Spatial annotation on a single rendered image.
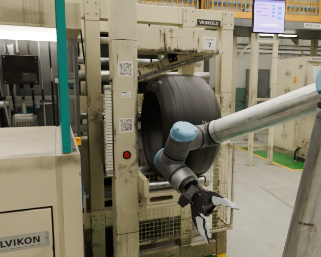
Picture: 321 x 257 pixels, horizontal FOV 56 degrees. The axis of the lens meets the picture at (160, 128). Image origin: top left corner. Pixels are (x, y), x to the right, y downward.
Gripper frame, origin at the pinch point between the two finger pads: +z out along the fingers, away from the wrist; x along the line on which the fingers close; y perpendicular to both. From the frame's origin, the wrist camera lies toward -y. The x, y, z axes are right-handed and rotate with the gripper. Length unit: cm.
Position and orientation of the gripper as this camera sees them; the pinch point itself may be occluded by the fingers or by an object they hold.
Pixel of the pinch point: (223, 227)
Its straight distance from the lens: 99.7
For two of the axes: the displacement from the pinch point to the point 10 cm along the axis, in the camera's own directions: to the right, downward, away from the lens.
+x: -5.7, 8.0, 1.9
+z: 5.5, 5.5, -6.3
